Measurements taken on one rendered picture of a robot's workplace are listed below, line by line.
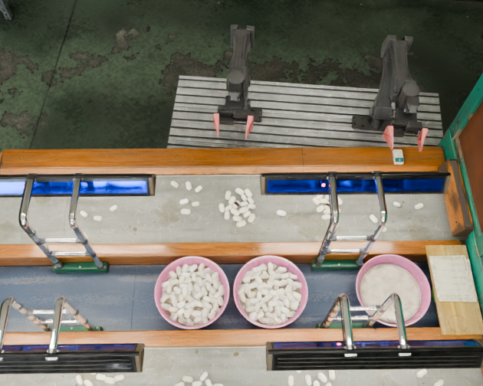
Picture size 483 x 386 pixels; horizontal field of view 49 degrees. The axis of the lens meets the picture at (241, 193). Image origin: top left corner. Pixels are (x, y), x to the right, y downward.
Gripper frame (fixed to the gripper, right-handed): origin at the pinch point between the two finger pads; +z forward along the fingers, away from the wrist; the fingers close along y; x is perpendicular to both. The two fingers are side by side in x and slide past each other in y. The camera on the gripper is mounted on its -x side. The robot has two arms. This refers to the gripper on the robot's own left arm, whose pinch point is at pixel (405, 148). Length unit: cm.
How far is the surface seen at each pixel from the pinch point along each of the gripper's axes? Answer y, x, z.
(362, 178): -16.0, -3.1, 15.0
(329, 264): -21, 35, 31
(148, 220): -91, 33, 20
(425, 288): 14, 32, 39
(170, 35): -114, 109, -144
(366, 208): -6.7, 33.2, 7.9
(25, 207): -121, -5, 35
